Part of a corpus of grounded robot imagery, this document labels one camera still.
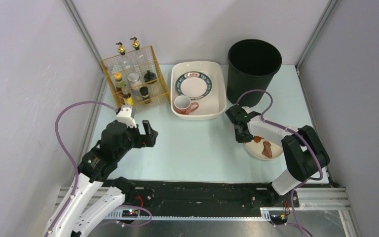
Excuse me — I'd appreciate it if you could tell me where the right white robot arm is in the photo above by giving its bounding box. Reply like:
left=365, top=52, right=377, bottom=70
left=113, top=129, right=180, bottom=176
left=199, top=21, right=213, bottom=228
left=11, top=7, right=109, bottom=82
left=226, top=105, right=330, bottom=197

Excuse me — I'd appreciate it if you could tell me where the red sausage piece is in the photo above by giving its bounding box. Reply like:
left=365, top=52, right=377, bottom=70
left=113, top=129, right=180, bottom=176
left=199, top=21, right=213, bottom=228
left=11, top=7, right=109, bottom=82
left=254, top=136, right=264, bottom=143

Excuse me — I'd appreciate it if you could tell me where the pink ceramic mug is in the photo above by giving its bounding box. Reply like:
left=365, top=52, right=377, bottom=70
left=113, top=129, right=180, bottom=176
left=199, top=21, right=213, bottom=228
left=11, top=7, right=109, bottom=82
left=173, top=95, right=199, bottom=115

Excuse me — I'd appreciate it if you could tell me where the black trash bin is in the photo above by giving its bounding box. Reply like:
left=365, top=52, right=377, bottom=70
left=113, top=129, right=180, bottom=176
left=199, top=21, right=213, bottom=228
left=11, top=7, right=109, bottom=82
left=227, top=39, right=282, bottom=107

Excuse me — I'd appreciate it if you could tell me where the small black cap jar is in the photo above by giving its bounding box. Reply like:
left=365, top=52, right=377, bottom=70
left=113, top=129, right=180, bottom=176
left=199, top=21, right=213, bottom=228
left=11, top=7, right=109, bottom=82
left=139, top=86, right=152, bottom=104

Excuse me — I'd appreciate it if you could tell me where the blue rimmed plate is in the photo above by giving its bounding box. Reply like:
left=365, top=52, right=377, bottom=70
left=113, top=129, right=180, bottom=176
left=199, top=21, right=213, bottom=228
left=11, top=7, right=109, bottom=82
left=174, top=71, right=212, bottom=100

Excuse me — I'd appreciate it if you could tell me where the brown meat piece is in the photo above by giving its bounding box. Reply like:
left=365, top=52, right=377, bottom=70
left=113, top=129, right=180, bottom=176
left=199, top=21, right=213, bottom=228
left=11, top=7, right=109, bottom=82
left=262, top=141, right=273, bottom=158

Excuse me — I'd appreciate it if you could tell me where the red label sauce bottle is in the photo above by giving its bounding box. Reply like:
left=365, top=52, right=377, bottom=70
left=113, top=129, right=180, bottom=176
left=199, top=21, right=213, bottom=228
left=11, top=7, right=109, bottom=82
left=114, top=72, right=125, bottom=92

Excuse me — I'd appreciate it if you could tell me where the black lid spice jar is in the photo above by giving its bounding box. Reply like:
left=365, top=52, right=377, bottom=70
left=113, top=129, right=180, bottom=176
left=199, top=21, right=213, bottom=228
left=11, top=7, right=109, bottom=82
left=144, top=70, right=161, bottom=97

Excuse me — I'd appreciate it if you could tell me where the cream round plate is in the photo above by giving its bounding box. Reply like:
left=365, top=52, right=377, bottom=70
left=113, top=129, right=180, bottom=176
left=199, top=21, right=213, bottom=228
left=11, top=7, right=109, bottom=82
left=245, top=139, right=283, bottom=160

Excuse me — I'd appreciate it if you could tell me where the yellow label sauce bottle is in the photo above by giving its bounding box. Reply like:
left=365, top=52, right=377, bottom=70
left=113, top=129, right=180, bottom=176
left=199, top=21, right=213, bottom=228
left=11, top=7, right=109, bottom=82
left=121, top=86, right=134, bottom=106

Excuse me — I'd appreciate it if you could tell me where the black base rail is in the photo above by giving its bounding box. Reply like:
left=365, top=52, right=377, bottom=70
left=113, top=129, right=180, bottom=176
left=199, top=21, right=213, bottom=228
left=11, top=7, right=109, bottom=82
left=126, top=180, right=300, bottom=218

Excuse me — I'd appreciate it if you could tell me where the aluminium frame post left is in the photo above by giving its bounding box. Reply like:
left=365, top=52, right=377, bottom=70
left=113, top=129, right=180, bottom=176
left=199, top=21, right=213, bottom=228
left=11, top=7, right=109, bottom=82
left=62, top=0, right=104, bottom=71

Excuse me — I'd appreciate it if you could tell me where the white rectangular basin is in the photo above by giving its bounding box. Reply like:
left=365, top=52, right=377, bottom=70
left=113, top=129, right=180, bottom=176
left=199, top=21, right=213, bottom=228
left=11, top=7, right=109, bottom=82
left=170, top=61, right=227, bottom=120

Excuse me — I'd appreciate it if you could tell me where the aluminium frame post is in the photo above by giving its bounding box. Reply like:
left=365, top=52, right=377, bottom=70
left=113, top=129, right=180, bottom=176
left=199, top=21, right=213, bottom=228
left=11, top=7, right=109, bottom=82
left=295, top=0, right=340, bottom=71
left=62, top=0, right=104, bottom=71

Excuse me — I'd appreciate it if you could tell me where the clear glass oil bottle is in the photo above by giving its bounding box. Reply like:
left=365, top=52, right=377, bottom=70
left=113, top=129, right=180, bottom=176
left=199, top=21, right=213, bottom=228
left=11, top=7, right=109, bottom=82
left=130, top=37, right=156, bottom=76

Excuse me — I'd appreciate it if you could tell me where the aluminium frame post right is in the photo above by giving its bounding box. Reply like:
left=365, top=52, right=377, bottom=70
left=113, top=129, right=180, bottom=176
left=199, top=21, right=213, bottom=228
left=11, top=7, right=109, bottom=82
left=295, top=0, right=340, bottom=71

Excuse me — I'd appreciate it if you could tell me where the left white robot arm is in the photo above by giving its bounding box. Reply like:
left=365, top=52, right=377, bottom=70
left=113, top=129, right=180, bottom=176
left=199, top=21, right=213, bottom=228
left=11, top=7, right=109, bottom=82
left=45, top=120, right=158, bottom=237

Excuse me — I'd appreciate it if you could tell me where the white lid spice jar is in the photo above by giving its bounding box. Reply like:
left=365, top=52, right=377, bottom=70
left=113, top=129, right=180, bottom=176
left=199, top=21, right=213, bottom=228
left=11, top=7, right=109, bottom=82
left=127, top=72, right=143, bottom=101

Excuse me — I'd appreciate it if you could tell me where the yellow wire basket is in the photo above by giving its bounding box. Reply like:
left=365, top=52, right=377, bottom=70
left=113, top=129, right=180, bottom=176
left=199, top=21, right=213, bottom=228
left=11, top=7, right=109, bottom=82
left=100, top=45, right=170, bottom=113

